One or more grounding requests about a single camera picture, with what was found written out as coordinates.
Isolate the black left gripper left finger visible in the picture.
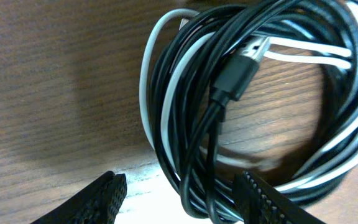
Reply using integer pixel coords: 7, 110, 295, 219
35, 171, 127, 224

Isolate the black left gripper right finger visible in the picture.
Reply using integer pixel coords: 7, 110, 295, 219
232, 172, 323, 224

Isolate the white USB cable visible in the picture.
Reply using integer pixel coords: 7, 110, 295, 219
139, 1, 358, 192

